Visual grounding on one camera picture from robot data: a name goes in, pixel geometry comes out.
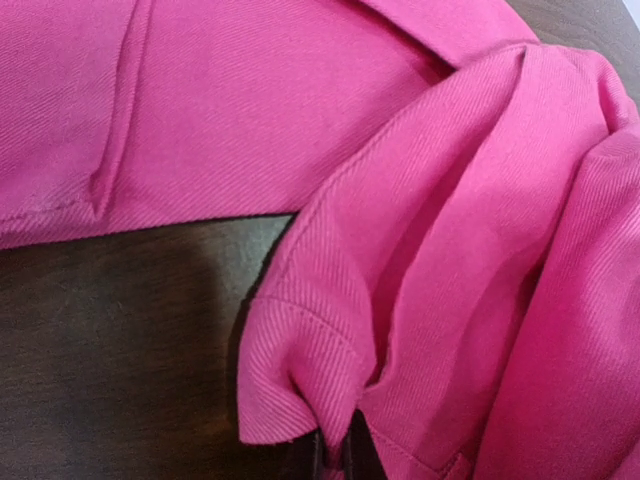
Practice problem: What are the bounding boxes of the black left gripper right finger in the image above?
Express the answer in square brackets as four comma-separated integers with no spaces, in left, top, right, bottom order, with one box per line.
[341,410,387,480]

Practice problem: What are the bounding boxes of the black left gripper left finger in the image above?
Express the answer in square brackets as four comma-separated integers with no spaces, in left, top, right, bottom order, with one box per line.
[310,429,331,480]

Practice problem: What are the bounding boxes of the pink trousers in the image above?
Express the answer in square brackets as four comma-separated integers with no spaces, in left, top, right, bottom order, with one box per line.
[1,1,639,479]

